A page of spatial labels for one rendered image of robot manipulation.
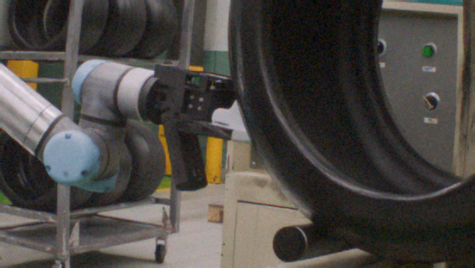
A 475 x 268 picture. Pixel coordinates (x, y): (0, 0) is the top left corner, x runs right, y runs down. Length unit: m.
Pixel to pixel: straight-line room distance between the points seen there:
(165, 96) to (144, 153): 4.17
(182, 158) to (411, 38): 0.70
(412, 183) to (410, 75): 0.59
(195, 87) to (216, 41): 10.11
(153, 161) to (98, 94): 4.17
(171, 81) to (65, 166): 0.20
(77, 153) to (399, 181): 0.45
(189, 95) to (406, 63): 0.67
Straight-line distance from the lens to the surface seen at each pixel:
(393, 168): 1.41
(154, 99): 1.44
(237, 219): 2.12
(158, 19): 5.62
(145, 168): 5.62
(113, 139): 1.50
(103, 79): 1.49
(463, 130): 1.48
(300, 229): 1.20
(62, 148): 1.36
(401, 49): 1.97
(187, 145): 1.42
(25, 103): 1.40
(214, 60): 11.45
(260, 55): 1.21
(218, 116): 1.36
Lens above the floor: 1.09
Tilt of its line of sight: 3 degrees down
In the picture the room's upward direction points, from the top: 4 degrees clockwise
